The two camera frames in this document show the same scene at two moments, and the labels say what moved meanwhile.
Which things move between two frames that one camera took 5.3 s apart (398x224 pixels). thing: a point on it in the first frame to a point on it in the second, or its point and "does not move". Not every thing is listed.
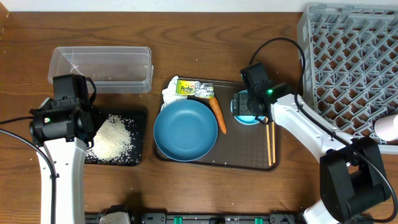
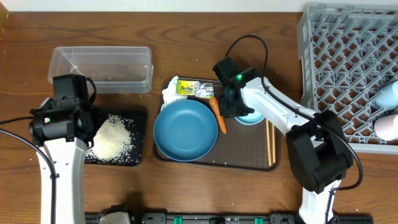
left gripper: (89, 112) does not move
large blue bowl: (185, 130) does not move
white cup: (386, 127) does not move
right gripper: (240, 105) to (225, 109)
